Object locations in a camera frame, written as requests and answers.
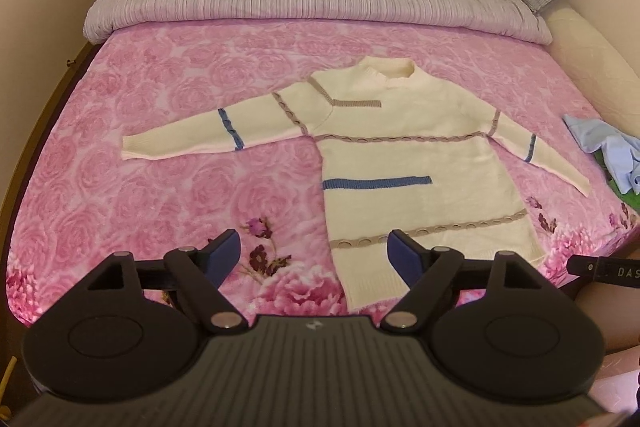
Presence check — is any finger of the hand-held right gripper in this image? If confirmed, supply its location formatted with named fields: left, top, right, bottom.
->
left=567, top=253, right=601, bottom=279

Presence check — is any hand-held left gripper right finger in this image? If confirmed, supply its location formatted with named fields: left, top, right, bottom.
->
left=381, top=229, right=543, bottom=334

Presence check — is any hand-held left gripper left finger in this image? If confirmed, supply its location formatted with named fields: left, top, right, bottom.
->
left=87, top=229, right=247, bottom=334

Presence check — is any cream knit sweater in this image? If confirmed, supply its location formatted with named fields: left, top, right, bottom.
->
left=121, top=55, right=592, bottom=310

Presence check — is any person's right forearm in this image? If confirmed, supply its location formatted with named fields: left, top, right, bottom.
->
left=575, top=286, right=640, bottom=353

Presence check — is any light blue garment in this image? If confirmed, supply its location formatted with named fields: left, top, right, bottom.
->
left=562, top=113, right=640, bottom=195

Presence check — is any pink floral blanket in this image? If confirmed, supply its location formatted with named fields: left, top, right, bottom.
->
left=5, top=24, right=640, bottom=325

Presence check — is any cream headboard cushion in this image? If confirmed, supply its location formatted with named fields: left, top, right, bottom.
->
left=545, top=7, right=640, bottom=128

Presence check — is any wooden bed frame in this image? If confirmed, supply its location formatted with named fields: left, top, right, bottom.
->
left=0, top=42, right=101, bottom=228

